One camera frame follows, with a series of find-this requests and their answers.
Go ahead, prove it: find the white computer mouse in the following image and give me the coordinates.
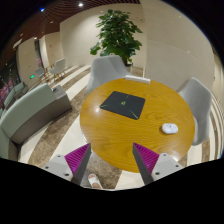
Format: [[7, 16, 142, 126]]
[[162, 123, 178, 134]]

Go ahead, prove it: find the grey-green sofa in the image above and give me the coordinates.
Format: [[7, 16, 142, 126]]
[[0, 84, 72, 161]]

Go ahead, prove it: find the white slipper foot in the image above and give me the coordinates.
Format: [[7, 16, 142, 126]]
[[88, 174, 102, 189]]

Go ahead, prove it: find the grey chair right of table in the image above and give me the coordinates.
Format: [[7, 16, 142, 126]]
[[178, 77, 212, 145]]

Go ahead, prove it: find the round wooden table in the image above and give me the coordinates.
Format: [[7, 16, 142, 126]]
[[80, 79, 195, 172]]

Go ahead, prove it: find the grey chair behind table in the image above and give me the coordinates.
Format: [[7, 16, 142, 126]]
[[86, 55, 130, 94]]

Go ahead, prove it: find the white box on table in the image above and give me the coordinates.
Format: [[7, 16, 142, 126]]
[[125, 75, 151, 84]]

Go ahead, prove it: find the distant grey chair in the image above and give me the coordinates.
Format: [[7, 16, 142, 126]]
[[35, 67, 45, 78], [50, 58, 65, 79]]

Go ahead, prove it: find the black mouse pad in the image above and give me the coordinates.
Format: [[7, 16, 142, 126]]
[[100, 91, 145, 120]]

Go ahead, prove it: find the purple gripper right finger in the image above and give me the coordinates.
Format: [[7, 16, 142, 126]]
[[132, 143, 159, 185]]

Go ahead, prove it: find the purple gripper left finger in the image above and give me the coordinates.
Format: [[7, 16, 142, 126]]
[[65, 143, 91, 185]]

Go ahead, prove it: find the large green potted plant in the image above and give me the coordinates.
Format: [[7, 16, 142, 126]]
[[90, 9, 142, 66]]

